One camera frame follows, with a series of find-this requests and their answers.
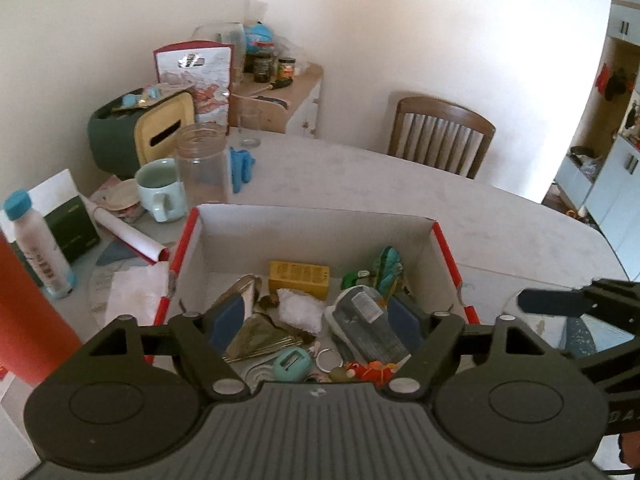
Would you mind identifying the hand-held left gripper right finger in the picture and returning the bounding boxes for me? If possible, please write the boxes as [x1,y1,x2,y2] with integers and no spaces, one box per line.
[381,293,565,403]

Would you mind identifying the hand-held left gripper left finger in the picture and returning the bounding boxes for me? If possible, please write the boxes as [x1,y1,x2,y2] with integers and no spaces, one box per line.
[65,292,252,403]

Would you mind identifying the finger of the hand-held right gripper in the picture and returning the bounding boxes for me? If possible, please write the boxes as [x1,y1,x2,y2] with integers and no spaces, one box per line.
[516,287,592,318]

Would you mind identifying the silver snack packet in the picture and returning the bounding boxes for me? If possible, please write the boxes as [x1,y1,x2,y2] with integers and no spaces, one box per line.
[204,274,307,362]

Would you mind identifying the green blue toy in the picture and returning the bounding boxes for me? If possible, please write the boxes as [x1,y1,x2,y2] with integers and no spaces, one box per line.
[372,245,405,295]

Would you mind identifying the orange toy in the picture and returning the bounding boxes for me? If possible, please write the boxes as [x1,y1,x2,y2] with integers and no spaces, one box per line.
[344,359,399,387]

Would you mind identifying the white tissue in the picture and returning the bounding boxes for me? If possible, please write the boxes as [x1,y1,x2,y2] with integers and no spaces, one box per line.
[275,287,324,337]

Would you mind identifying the teal egg-shaped pencil sharpener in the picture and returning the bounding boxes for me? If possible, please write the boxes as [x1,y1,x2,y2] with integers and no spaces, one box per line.
[272,347,314,387]

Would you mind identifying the red white cardboard box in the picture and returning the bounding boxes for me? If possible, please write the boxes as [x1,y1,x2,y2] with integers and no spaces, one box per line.
[144,203,482,377]

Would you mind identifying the metal key rings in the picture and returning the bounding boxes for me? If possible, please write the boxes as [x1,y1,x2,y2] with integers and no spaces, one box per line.
[313,348,344,374]

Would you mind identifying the white paper napkin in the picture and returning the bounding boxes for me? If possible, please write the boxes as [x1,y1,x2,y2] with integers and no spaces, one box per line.
[104,262,171,329]

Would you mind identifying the rolled white paper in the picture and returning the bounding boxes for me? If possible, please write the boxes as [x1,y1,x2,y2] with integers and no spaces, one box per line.
[92,207,171,264]

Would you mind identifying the mint green mug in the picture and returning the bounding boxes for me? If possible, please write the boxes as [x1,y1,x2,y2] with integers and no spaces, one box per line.
[134,158,187,224]

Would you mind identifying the blue cloth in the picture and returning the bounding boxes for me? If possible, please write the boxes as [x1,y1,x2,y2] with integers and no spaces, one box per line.
[228,145,256,194]

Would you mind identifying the glass jar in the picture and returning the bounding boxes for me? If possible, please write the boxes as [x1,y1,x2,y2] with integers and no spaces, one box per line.
[174,122,234,206]

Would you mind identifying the pink patterned dish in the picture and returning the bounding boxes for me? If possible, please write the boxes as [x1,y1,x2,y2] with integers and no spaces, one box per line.
[102,177,146,224]

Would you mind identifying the dark green box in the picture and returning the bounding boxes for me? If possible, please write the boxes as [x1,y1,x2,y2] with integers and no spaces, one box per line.
[10,194,101,281]

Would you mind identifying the orange red cylinder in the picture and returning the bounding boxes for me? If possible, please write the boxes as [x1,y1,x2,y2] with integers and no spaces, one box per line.
[0,234,84,387]

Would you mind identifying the small drinking glass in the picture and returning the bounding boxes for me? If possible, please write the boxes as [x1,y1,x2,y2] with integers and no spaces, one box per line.
[237,97,264,149]

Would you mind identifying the white bottle blue cap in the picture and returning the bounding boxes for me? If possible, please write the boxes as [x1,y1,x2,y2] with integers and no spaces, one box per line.
[2,189,76,301]

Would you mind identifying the wooden chair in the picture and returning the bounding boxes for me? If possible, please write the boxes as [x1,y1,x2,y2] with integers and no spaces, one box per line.
[386,95,497,180]

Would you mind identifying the dark green container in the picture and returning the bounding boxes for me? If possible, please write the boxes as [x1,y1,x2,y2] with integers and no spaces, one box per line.
[87,92,151,179]

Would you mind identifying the black hat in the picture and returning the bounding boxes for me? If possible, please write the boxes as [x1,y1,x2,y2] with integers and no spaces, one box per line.
[604,67,632,102]

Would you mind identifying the white wooden sideboard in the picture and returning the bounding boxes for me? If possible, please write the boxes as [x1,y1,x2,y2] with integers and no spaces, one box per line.
[229,62,325,139]

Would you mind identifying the red white printed bag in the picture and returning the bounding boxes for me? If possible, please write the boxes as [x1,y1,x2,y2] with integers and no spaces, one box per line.
[152,39,235,126]

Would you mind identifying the dark lidded jar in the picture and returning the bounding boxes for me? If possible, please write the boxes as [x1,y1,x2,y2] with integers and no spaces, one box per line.
[252,42,276,84]

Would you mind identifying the large clear container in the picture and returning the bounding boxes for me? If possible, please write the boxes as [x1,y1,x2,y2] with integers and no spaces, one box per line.
[192,22,246,61]

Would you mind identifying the blue globe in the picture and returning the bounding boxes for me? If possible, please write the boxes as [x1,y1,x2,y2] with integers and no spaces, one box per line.
[244,20,276,54]

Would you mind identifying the white wall cabinet unit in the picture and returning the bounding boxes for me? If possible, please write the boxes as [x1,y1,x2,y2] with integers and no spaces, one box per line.
[552,0,640,282]

